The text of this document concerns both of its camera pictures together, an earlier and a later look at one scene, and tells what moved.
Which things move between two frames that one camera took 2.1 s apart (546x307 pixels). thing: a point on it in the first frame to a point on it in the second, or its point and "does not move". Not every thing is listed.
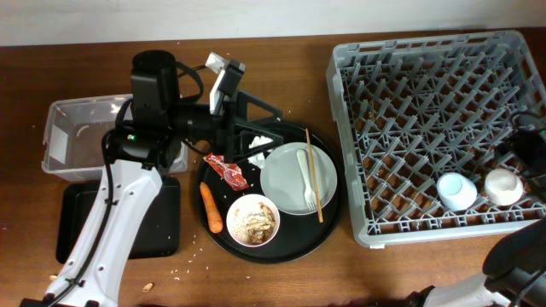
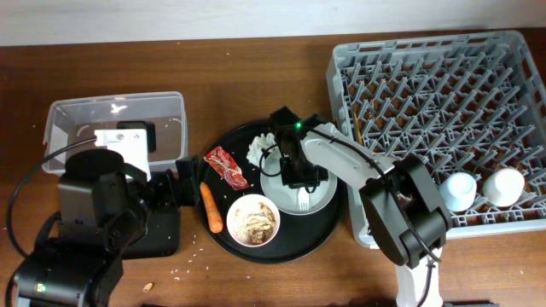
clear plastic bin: x=74 y=131 does not move
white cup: x=503 y=187 does not move
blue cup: x=455 y=191 does not move
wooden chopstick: x=319 y=212 to x=360 y=139
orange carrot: x=214 y=217 does not move
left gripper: x=229 y=144 to x=188 y=194
